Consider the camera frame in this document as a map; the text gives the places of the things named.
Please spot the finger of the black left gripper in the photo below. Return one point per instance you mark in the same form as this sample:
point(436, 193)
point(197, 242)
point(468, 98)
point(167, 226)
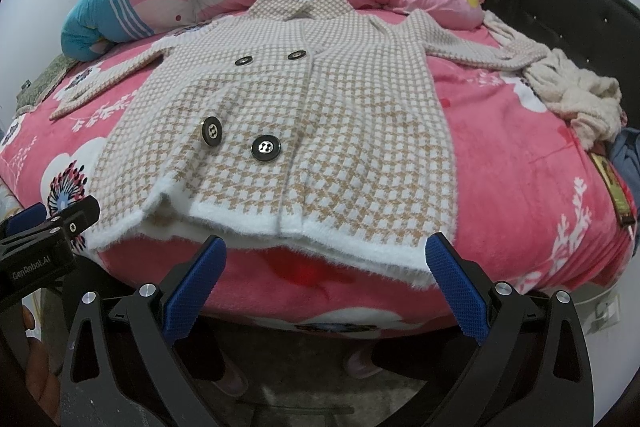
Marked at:
point(77, 218)

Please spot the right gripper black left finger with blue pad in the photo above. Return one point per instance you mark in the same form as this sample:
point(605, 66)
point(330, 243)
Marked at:
point(119, 367)

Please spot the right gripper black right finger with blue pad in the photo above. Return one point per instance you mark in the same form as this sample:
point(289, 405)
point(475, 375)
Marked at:
point(531, 365)

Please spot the beige white houndstooth coat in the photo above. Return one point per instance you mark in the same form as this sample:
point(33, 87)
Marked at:
point(300, 123)

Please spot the person's left hand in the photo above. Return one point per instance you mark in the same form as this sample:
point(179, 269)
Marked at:
point(41, 383)

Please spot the grey green patterned cloth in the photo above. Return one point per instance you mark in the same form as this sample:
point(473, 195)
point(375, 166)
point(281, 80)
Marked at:
point(34, 92)

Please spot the blue grey garment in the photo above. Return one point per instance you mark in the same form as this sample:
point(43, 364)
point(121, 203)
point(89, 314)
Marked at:
point(624, 153)

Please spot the cream fuzzy garment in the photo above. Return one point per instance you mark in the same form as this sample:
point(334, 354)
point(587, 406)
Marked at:
point(588, 102)

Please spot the black padded headboard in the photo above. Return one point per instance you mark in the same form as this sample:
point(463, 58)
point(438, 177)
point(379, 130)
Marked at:
point(602, 35)

